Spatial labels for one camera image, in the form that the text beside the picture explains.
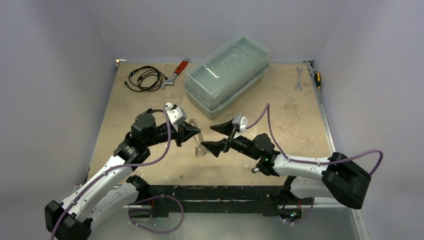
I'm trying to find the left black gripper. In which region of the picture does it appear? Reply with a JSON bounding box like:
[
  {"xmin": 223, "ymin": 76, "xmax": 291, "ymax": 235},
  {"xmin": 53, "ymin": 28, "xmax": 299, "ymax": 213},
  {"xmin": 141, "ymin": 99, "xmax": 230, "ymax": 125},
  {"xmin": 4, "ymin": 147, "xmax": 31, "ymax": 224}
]
[{"xmin": 144, "ymin": 120, "xmax": 200, "ymax": 147}]

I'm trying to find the white oval keyring holder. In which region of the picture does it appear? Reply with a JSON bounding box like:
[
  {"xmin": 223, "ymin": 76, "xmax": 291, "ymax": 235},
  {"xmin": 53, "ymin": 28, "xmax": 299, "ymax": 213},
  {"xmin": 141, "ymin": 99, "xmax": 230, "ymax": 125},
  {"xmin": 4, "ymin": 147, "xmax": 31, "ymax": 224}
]
[{"xmin": 189, "ymin": 118, "xmax": 209, "ymax": 157}]

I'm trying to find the silver key with black tag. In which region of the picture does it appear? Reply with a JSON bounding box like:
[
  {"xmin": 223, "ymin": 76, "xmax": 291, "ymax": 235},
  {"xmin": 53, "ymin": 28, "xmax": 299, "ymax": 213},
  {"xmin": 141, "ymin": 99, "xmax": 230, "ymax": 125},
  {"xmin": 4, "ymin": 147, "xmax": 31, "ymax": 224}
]
[{"xmin": 251, "ymin": 167, "xmax": 261, "ymax": 174}]

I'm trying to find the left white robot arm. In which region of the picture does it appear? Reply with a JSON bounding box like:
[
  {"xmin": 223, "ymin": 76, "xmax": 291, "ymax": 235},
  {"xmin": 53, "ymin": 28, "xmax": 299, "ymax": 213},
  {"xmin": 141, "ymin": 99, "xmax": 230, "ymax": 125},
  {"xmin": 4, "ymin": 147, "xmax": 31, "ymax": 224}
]
[{"xmin": 44, "ymin": 107, "xmax": 201, "ymax": 240}]

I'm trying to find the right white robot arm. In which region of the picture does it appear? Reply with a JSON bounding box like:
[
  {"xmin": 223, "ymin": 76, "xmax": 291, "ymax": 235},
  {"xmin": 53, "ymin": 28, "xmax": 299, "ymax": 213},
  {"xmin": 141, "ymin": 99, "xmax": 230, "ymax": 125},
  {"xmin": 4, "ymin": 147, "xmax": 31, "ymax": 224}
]
[{"xmin": 201, "ymin": 120, "xmax": 372, "ymax": 210}]

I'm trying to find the clear plastic storage box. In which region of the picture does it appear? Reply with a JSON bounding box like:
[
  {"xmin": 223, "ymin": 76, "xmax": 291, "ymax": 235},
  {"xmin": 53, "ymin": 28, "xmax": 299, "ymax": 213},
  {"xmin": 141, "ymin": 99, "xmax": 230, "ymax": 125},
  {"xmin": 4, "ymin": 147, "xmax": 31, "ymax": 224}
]
[{"xmin": 183, "ymin": 36, "xmax": 271, "ymax": 120}]

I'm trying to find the silver open-end spanner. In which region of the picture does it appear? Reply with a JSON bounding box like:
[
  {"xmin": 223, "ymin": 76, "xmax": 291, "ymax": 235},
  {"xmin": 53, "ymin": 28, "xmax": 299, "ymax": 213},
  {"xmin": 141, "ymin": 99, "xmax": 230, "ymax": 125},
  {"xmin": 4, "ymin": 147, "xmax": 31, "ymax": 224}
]
[{"xmin": 294, "ymin": 67, "xmax": 303, "ymax": 92}]

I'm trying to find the yellow black screwdriver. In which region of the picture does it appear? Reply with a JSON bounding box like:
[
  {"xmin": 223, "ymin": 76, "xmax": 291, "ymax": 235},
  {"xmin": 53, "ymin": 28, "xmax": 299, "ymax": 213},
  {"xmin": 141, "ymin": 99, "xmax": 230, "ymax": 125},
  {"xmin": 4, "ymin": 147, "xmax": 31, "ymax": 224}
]
[{"xmin": 313, "ymin": 72, "xmax": 322, "ymax": 103}]

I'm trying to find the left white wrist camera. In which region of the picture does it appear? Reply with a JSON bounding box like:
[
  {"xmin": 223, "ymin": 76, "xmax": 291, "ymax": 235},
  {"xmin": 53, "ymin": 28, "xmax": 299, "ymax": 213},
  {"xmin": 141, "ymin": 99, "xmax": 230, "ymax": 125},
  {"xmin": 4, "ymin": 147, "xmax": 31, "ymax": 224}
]
[{"xmin": 165, "ymin": 102, "xmax": 187, "ymax": 129}]

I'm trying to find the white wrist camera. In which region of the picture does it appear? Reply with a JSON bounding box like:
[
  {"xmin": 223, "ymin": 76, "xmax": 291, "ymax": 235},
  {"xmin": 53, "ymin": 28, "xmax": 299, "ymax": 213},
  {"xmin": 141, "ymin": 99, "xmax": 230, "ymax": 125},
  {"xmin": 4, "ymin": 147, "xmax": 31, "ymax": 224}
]
[
  {"xmin": 165, "ymin": 102, "xmax": 187, "ymax": 129},
  {"xmin": 231, "ymin": 114, "xmax": 248, "ymax": 133}
]

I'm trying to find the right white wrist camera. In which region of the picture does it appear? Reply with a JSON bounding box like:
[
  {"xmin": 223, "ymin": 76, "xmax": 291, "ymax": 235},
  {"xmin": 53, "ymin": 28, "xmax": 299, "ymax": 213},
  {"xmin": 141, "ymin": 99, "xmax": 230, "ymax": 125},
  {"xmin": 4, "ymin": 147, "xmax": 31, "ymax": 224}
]
[{"xmin": 231, "ymin": 114, "xmax": 248, "ymax": 133}]

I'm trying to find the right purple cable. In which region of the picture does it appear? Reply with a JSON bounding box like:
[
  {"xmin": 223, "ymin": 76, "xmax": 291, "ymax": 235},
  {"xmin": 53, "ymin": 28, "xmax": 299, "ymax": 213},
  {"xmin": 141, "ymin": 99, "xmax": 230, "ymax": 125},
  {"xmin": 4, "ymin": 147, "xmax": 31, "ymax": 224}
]
[{"xmin": 245, "ymin": 103, "xmax": 384, "ymax": 177}]

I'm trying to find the red handled adjustable wrench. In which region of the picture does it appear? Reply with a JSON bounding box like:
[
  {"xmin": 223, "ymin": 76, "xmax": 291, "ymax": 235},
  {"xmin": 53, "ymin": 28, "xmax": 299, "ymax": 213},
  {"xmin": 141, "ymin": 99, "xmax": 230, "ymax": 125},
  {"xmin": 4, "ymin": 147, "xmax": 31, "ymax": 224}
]
[{"xmin": 160, "ymin": 58, "xmax": 190, "ymax": 90}]

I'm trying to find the coiled black cable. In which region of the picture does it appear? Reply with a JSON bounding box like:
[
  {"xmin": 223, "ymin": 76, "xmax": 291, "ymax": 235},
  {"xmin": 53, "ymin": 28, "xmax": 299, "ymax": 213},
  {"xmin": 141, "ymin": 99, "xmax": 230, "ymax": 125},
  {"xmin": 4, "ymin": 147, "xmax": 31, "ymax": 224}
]
[{"xmin": 124, "ymin": 65, "xmax": 168, "ymax": 93}]

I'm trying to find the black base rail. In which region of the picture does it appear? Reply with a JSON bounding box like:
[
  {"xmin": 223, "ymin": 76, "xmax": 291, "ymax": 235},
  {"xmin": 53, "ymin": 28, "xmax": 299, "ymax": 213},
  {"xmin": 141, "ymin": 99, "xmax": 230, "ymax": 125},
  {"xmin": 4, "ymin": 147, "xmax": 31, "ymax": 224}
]
[{"xmin": 137, "ymin": 185, "xmax": 299, "ymax": 218}]

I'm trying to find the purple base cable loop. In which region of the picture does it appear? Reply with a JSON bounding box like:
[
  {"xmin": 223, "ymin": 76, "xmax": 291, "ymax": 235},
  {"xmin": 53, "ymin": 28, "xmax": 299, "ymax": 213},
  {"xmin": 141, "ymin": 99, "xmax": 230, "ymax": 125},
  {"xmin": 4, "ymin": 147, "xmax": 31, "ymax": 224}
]
[{"xmin": 127, "ymin": 194, "xmax": 185, "ymax": 234}]

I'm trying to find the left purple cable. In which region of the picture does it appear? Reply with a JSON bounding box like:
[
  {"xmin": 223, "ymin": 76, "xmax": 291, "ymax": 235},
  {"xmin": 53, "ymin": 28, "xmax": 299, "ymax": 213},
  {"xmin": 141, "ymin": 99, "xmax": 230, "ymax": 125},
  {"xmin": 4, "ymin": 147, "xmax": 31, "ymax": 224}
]
[{"xmin": 49, "ymin": 105, "xmax": 173, "ymax": 240}]

